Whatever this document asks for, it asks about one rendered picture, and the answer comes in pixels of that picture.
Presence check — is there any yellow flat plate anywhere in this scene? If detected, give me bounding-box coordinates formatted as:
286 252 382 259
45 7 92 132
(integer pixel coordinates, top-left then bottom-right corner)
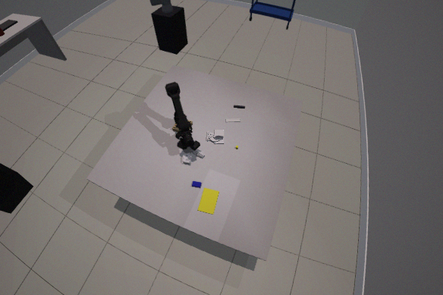
198 188 219 215

